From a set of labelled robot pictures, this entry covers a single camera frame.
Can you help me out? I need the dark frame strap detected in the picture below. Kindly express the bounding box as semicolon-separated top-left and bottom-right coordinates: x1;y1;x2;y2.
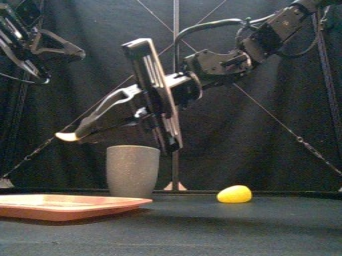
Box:
311;6;342;141

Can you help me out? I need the grey vertical frame pole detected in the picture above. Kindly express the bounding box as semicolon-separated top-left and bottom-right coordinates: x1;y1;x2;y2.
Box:
163;0;188;192

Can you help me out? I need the yellow chip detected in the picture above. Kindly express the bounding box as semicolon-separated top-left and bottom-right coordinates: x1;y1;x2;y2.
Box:
215;184;253;205

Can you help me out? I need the pink plate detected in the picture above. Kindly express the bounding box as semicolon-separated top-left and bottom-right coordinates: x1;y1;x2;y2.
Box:
0;193;155;223

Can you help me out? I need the pale frame foot bracket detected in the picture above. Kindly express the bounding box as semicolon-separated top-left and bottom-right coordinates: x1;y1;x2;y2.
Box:
0;177;14;190

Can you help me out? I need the grey speckled cup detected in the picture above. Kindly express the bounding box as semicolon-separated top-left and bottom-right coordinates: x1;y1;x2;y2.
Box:
105;144;161;199

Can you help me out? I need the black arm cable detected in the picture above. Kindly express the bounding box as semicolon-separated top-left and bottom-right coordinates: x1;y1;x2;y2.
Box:
172;13;280;73

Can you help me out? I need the thin diagonal brace wire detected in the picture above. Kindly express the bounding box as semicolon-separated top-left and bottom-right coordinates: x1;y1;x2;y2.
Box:
0;0;228;180

